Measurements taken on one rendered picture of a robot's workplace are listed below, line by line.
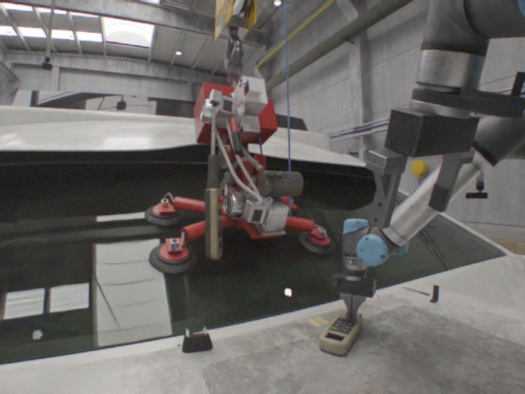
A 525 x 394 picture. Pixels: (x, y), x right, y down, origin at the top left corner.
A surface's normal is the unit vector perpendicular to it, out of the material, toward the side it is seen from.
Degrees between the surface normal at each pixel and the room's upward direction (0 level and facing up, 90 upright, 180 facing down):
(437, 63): 102
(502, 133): 88
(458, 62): 112
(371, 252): 90
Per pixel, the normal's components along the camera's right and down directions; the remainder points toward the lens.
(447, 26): -0.76, 0.25
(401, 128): -0.92, 0.14
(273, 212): 0.40, 0.46
